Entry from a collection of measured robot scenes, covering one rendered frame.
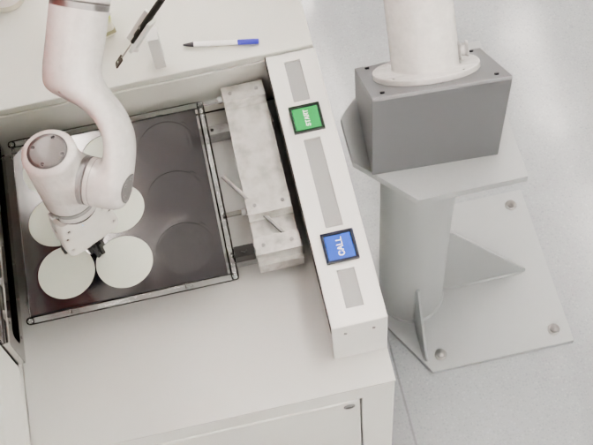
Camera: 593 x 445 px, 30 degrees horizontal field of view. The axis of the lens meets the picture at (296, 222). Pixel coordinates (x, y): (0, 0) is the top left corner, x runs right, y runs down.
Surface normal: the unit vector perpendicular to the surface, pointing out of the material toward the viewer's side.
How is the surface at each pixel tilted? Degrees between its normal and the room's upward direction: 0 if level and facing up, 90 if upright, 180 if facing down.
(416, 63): 53
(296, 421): 90
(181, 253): 0
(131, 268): 0
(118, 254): 0
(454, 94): 90
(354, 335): 90
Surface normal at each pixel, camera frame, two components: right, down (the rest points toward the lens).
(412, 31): -0.33, 0.37
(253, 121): -0.06, -0.46
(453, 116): 0.15, 0.88
